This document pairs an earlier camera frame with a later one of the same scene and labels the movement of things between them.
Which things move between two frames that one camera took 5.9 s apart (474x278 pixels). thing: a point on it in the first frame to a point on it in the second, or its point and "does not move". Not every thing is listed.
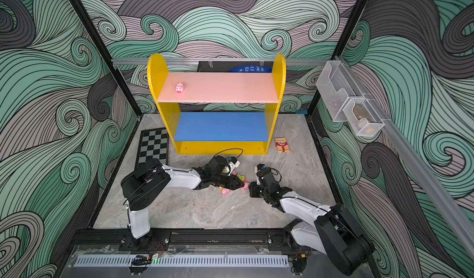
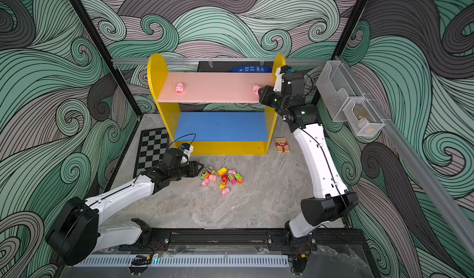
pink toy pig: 179,88 does not move
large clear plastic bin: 336,86 does not move
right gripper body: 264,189 to 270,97
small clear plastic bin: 361,117 does not move
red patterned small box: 282,144 does not move
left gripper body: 223,181 to 177,173
